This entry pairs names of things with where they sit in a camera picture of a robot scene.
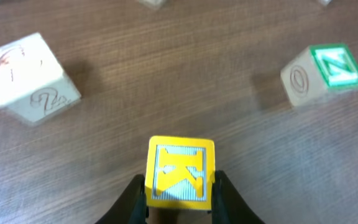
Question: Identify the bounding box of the wooden block yellow K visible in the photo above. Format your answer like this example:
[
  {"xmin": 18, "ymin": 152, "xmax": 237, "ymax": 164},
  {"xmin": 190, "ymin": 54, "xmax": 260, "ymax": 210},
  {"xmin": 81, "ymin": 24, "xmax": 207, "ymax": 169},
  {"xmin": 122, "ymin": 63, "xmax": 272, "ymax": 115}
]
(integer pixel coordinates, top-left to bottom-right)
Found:
[{"xmin": 144, "ymin": 136, "xmax": 216, "ymax": 211}]

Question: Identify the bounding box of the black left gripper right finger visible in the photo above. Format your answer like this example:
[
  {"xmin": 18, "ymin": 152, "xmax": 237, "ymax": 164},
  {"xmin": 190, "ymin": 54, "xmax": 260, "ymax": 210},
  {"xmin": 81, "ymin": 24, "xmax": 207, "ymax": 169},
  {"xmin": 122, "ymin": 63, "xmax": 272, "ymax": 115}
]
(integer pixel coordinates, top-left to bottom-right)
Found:
[{"xmin": 211, "ymin": 170, "xmax": 265, "ymax": 224}]

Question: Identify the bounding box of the wooden block green Z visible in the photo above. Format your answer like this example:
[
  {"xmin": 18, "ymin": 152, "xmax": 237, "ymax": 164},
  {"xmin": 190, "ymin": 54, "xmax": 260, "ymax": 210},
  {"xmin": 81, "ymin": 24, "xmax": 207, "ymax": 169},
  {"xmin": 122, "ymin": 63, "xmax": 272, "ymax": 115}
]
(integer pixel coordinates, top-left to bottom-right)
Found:
[{"xmin": 280, "ymin": 43, "xmax": 358, "ymax": 108}]

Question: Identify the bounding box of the wooden block drawing top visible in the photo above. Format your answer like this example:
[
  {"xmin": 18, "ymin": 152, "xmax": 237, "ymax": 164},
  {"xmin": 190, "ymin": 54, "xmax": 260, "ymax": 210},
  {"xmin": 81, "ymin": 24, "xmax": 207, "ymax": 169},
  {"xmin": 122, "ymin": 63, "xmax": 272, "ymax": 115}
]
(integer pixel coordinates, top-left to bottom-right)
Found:
[{"xmin": 0, "ymin": 32, "xmax": 81, "ymax": 124}]

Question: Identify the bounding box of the wooden block green side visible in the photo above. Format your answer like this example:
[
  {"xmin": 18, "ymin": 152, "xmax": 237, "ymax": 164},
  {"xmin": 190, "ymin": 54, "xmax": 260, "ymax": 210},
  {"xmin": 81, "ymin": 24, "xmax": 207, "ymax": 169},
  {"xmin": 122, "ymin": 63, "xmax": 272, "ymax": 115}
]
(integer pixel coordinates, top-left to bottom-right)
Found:
[{"xmin": 317, "ymin": 0, "xmax": 332, "ymax": 6}]

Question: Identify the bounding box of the wooden block blue H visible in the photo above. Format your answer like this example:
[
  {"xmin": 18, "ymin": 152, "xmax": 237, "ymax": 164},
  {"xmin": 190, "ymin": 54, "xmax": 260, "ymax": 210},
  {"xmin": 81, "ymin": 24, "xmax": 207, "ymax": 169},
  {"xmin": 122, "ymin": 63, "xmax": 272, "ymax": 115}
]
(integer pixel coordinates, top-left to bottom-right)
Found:
[{"xmin": 138, "ymin": 0, "xmax": 167, "ymax": 9}]

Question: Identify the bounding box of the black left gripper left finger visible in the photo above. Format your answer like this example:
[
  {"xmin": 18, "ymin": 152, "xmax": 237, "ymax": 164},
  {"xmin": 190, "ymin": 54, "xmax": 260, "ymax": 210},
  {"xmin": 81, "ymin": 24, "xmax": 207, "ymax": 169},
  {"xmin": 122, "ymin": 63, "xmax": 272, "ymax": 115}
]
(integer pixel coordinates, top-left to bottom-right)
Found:
[{"xmin": 95, "ymin": 174, "xmax": 149, "ymax": 224}]

